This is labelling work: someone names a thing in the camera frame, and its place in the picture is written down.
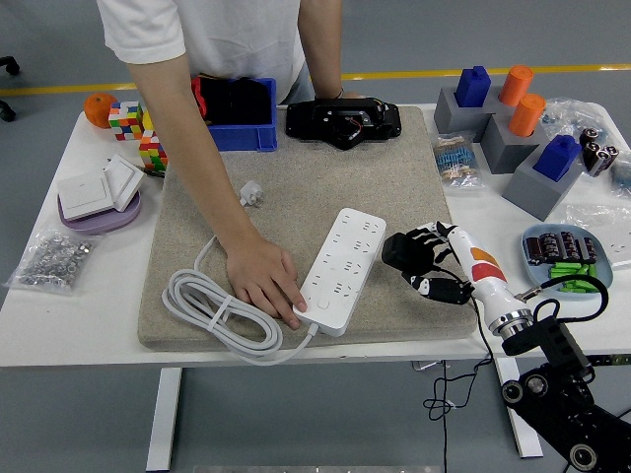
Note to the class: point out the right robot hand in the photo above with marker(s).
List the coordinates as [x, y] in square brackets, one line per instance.
[485, 276]

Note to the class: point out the person's right hand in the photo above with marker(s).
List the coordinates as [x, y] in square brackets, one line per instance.
[261, 281]

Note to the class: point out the person's left hand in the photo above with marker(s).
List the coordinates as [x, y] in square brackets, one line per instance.
[345, 96]

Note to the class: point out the black plug adapter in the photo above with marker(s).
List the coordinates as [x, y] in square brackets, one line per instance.
[394, 251]

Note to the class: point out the white power strip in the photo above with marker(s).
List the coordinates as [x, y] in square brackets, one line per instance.
[345, 236]

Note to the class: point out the person's left forearm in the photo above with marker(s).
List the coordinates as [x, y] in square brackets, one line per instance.
[323, 49]

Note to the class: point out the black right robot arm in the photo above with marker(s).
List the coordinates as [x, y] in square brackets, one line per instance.
[542, 335]

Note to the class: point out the person's right forearm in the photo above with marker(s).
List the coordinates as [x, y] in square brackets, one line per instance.
[199, 162]

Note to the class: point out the black electronic device housing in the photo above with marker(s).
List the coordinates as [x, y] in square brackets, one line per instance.
[305, 118]

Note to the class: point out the light blue plate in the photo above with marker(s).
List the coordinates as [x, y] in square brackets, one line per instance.
[535, 271]

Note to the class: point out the grey-brown mat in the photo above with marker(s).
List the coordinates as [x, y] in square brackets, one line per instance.
[320, 172]

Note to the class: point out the row of dark capacitors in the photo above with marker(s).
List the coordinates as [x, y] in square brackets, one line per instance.
[562, 246]

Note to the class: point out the pile of green batteries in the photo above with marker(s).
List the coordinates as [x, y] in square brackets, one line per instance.
[572, 271]

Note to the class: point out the grey holder block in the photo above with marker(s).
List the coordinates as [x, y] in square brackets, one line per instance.
[448, 118]
[500, 148]
[537, 197]

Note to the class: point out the black and red cloth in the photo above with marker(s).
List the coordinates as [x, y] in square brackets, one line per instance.
[241, 101]

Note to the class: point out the blue plastic bin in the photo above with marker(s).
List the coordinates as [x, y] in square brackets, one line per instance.
[246, 138]

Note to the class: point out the bag of resistors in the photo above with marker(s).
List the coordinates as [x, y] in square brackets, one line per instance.
[453, 160]

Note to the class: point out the blue square peg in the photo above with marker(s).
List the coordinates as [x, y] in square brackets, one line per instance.
[473, 88]
[557, 157]

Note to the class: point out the person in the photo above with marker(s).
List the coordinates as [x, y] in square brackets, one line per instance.
[222, 29]

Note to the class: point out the clear plastic bag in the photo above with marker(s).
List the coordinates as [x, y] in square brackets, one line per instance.
[616, 222]

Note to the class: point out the table control panel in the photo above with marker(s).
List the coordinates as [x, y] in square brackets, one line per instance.
[611, 359]

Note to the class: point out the orange cylinder peg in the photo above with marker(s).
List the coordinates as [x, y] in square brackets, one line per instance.
[526, 115]
[515, 86]

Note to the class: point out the bundle of black capacitors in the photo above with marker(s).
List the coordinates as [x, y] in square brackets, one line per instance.
[599, 153]

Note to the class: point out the colourful puzzle cube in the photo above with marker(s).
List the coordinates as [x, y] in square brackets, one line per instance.
[152, 150]
[125, 120]

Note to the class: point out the purple tray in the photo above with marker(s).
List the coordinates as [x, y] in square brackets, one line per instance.
[98, 224]

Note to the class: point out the clear bag of blue parts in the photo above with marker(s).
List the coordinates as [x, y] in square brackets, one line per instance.
[567, 115]

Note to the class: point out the yellow lemon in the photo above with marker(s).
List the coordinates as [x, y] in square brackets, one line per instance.
[147, 122]

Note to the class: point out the bag of metal nuts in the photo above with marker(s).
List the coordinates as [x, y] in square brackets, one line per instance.
[54, 258]

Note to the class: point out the orange fruit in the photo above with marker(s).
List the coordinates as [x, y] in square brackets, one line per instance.
[96, 111]

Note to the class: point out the black chair caster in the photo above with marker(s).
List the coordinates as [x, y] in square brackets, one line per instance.
[10, 65]
[6, 112]

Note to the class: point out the metal bracket under table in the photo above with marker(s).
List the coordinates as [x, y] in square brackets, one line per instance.
[424, 365]

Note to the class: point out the small white wall switch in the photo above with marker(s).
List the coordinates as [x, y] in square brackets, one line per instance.
[123, 177]

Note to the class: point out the large white wall switch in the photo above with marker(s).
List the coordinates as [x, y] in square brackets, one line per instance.
[84, 194]

